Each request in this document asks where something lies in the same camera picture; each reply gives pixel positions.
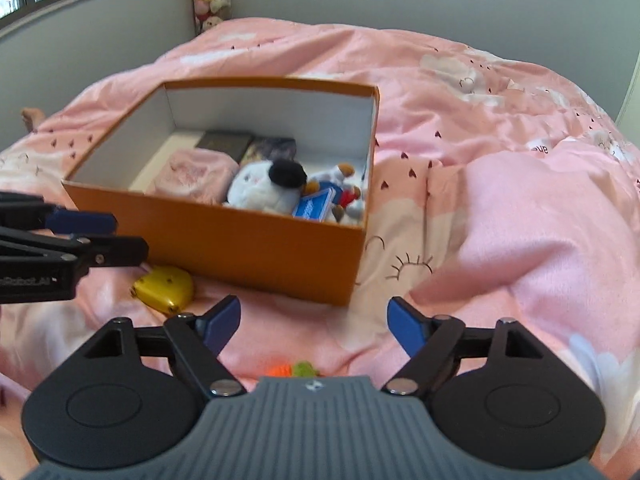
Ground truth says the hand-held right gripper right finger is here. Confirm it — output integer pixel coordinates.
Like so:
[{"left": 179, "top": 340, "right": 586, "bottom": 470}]
[{"left": 381, "top": 296, "right": 546, "bottom": 397}]

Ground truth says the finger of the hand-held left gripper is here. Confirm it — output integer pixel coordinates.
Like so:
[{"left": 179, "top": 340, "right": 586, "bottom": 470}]
[
  {"left": 0, "top": 230, "right": 150, "bottom": 276},
  {"left": 0, "top": 191, "right": 118, "bottom": 236}
]

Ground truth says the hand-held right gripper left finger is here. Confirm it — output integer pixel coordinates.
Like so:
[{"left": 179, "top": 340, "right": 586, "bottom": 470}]
[{"left": 82, "top": 295, "right": 247, "bottom": 398}]

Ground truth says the orange cardboard box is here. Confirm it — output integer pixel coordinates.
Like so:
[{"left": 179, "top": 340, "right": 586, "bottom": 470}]
[{"left": 61, "top": 76, "right": 380, "bottom": 308}]

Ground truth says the long white box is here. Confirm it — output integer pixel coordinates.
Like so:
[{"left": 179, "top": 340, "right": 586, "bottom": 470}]
[{"left": 128, "top": 131, "right": 207, "bottom": 193}]

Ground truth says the pink plastic packet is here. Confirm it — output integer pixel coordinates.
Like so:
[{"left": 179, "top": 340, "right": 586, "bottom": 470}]
[{"left": 145, "top": 149, "right": 240, "bottom": 206}]

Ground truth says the white fluffy plush toy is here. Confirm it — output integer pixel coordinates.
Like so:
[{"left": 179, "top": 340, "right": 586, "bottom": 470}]
[{"left": 222, "top": 158, "right": 308, "bottom": 216}]

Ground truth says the dark grey box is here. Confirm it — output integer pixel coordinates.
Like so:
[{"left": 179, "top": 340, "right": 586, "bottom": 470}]
[{"left": 195, "top": 130, "right": 253, "bottom": 158}]

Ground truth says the blue card pack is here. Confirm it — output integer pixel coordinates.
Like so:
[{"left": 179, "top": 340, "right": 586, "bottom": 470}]
[{"left": 291, "top": 189, "right": 341, "bottom": 223}]

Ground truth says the orange plush toy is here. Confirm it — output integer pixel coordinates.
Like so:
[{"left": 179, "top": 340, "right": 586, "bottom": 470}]
[{"left": 302, "top": 161, "right": 370, "bottom": 226}]

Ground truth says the dark picture box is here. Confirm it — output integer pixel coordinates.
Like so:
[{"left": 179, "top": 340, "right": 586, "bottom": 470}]
[{"left": 240, "top": 136, "right": 297, "bottom": 166}]

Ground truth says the yellow rounded case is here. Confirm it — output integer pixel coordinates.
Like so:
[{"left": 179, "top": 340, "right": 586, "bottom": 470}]
[{"left": 131, "top": 266, "right": 196, "bottom": 317}]

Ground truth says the small carrot plush toy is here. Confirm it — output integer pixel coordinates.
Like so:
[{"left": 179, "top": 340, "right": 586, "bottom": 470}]
[{"left": 262, "top": 360, "right": 321, "bottom": 380}]

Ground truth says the tan rounded object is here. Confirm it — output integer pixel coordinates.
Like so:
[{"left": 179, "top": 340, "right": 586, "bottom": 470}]
[{"left": 21, "top": 107, "right": 47, "bottom": 133}]

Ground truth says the pink printed blanket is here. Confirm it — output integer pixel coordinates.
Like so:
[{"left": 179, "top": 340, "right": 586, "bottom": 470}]
[{"left": 0, "top": 17, "right": 640, "bottom": 480}]

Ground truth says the white door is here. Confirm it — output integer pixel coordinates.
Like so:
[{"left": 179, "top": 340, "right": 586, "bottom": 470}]
[{"left": 614, "top": 45, "right": 640, "bottom": 128}]

